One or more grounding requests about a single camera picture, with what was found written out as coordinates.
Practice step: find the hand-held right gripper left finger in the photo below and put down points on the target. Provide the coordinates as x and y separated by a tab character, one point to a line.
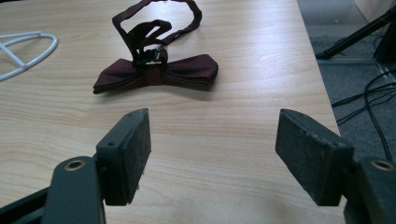
124	158

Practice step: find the black stand leg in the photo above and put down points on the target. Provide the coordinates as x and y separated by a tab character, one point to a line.
355	35

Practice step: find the dark red bow tie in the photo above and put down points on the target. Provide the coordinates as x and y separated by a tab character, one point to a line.
155	62

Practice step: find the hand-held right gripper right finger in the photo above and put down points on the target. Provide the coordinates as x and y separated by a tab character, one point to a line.
311	155

